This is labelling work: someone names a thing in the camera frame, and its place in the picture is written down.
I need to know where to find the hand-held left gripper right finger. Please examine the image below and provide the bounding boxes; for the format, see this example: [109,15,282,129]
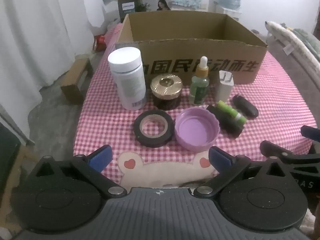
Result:
[194,146,290,197]

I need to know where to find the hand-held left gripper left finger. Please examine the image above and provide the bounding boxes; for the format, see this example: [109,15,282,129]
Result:
[34,144,128,197]

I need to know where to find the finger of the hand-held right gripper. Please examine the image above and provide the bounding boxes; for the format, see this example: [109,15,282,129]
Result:
[260,140,320,166]
[301,125,320,140]

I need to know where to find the black ribbed block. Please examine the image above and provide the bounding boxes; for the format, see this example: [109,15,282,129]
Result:
[206,104,244,138]

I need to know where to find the purple plastic lid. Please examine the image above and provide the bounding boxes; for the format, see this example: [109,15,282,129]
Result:
[174,107,221,152]

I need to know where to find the black tape roll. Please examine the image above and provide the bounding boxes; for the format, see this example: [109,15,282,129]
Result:
[133,109,175,148]

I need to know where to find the green lip balm tube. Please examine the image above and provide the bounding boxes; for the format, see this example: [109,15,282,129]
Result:
[217,100,247,128]

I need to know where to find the black oval case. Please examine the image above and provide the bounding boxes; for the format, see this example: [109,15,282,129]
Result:
[232,94,259,118]

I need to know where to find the white charger plug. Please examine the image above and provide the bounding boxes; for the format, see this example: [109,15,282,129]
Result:
[215,70,235,103]

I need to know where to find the green glass dropper bottle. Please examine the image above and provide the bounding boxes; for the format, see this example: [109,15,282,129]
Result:
[189,56,210,105]

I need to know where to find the white plastic bottle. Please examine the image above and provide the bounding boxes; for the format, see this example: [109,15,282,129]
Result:
[107,47,147,110]

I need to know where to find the dark jar with gold lid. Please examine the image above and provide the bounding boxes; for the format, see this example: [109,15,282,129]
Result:
[150,74,183,111]

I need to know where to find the brown cardboard box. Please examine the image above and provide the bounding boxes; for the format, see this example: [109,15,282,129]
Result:
[115,12,268,85]

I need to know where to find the small wooden stool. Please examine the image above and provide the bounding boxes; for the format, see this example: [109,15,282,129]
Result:
[61,57,94,104]

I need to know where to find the grey-green cushion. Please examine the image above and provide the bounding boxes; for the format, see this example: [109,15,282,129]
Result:
[291,27,320,55]

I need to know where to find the dark bulky object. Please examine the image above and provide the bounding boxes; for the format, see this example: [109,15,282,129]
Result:
[0,121,22,188]

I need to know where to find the white fleece blanket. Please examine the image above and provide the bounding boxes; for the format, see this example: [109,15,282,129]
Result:
[265,20,320,67]

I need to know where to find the red packet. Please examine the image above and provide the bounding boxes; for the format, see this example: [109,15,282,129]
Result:
[94,35,107,52]

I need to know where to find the white curtain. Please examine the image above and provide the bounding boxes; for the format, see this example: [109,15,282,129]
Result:
[0,0,105,145]

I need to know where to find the white water dispenser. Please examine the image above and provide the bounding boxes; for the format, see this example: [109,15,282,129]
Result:
[207,1,242,22]

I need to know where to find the dark printed appliance box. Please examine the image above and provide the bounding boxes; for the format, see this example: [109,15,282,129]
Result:
[117,0,173,23]

